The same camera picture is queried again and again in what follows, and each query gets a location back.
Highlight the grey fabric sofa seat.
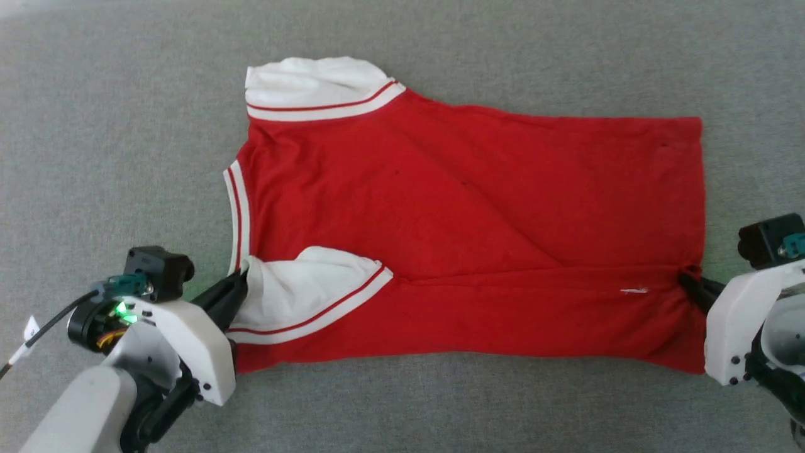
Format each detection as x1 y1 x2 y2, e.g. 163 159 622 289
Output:
0 0 805 453

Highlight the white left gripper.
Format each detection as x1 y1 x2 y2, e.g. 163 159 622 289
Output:
125 271 250 407

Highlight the red shirt with white sleeves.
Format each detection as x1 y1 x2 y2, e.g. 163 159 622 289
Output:
223 57 708 376

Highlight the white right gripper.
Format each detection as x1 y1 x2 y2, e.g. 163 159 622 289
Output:
678 259 805 386

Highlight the white cable label tag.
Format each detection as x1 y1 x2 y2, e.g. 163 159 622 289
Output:
9 316 41 367

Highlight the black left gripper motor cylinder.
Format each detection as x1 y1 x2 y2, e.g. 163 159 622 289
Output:
67 294 138 354

